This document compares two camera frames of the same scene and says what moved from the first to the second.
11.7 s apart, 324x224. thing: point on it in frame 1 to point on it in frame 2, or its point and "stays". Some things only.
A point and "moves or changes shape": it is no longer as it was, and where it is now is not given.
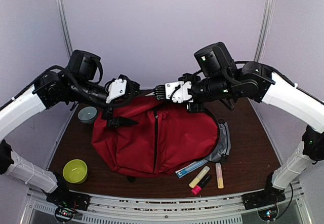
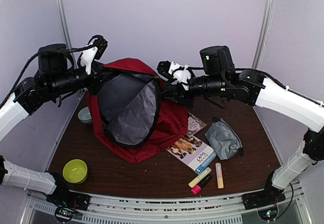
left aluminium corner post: (61, 7) stays
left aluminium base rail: (64, 132) stays
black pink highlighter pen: (198, 188) stays
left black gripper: (107, 113) to (97, 76)
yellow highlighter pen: (203, 172) stays
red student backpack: (168, 138) moves or changes shape
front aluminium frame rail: (281, 206) stays
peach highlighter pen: (219, 177) stays
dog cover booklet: (183, 171) to (193, 152)
